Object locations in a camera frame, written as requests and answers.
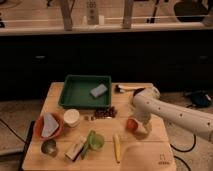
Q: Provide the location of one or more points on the red apple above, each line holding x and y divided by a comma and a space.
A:
131, 125

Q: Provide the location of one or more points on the dark purple bowl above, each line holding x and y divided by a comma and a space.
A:
137, 91

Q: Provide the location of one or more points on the dark blue bag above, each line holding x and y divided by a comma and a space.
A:
199, 99

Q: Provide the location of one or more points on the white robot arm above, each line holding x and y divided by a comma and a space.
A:
147, 102

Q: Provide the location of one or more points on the bunch of dark grapes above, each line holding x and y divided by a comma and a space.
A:
106, 113

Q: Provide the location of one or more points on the grey folded cloth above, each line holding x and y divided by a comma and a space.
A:
50, 125

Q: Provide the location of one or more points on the wooden block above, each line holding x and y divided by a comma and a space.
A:
75, 148

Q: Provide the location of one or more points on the green plastic tray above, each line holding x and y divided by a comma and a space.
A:
76, 92

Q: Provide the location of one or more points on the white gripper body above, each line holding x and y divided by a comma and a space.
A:
144, 128

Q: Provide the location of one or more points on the wooden handled brush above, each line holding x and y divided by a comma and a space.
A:
122, 88

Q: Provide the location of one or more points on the yellow banana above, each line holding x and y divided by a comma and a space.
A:
117, 148

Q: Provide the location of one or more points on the white paper cup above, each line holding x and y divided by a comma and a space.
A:
71, 117

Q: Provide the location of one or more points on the green measuring scoop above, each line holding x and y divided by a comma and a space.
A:
94, 142

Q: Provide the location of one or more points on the grey sponge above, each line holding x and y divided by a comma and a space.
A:
98, 91

